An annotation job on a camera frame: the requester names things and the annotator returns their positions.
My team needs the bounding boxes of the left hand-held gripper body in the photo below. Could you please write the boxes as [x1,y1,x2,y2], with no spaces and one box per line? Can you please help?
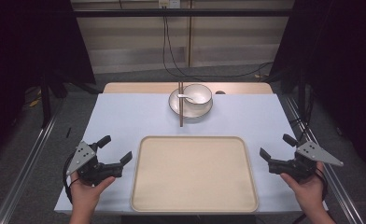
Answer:
[66,140,124,188]

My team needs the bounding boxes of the white plate with dark rim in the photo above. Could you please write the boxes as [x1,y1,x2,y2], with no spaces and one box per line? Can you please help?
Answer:
[168,88,214,119]

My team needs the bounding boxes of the person's right hand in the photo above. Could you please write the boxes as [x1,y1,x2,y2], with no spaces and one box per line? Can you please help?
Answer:
[279,161,326,216]

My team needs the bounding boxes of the dark curtain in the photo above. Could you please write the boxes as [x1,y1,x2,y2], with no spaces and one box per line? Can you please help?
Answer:
[0,0,97,166]
[269,0,366,171]

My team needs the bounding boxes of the white wall socket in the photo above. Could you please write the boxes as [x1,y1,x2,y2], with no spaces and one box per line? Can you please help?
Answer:
[158,0,181,9]

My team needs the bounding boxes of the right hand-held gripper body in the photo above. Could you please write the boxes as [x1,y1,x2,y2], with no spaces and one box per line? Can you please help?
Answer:
[268,140,345,183]

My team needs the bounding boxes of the black cable bundle by rail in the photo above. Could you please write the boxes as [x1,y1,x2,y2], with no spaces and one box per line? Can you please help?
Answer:
[288,116,315,143]

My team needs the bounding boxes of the brown wooden chopstick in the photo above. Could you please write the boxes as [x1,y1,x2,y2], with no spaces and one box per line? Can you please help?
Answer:
[180,81,185,128]
[177,81,182,128]

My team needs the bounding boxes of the aluminium floor rail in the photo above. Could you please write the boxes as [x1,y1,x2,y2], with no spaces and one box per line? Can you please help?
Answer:
[0,98,65,224]
[284,95,365,224]

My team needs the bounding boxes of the white ceramic spoon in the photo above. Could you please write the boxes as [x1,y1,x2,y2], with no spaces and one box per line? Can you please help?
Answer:
[176,92,204,105]

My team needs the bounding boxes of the person's left hand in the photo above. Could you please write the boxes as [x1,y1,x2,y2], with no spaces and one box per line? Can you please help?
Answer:
[69,172,117,216]

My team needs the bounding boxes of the light blue table mat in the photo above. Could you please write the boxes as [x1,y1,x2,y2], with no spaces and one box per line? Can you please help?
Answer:
[53,92,329,216]

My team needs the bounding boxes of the beige rectangular tray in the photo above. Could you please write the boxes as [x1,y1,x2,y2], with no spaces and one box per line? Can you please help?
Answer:
[130,134,260,215]

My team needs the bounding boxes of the black horizontal frame bar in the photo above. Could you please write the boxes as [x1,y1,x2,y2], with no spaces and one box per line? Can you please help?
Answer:
[73,8,293,18]

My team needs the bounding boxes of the black floor cable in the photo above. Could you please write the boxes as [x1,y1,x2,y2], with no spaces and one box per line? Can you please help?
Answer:
[162,15,205,81]
[164,15,275,79]

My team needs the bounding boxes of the white bowl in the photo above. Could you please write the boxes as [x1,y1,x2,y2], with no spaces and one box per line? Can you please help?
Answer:
[182,83,214,107]

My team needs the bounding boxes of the black metal stand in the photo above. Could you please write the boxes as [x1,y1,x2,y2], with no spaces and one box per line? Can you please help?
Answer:
[39,73,52,128]

